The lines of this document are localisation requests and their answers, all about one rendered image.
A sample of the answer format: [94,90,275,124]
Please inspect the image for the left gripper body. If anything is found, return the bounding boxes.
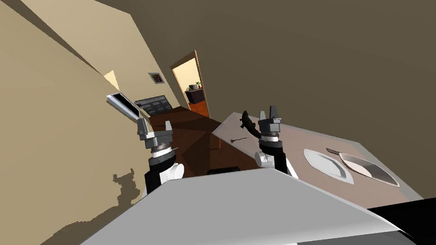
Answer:
[137,128,175,151]

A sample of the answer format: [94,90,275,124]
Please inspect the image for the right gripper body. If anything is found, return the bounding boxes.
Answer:
[257,117,284,136]

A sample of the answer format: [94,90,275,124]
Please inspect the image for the black curved object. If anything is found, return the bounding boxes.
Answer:
[238,109,263,141]

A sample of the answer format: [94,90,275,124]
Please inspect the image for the dark grey panelled board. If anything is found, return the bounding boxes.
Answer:
[133,94,174,119]

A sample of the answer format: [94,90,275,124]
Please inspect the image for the silver framed black screen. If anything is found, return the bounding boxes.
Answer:
[105,90,142,124]

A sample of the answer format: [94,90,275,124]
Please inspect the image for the brown wooden furniture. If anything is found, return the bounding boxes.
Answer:
[147,99,262,181]

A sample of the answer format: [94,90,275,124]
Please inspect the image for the grey-brown table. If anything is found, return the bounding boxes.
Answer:
[210,94,425,224]

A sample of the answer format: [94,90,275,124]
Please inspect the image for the dark cabinet with plants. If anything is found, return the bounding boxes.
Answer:
[184,80,206,106]

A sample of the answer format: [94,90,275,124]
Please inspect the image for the white plate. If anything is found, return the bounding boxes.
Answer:
[303,144,355,190]

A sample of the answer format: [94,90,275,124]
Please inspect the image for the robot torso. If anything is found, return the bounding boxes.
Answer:
[27,149,419,245]

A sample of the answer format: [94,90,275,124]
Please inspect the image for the small framed wall picture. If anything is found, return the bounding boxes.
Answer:
[148,70,166,86]

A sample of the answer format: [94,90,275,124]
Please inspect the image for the grey pan with dark handle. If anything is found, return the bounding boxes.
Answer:
[326,141,401,194]

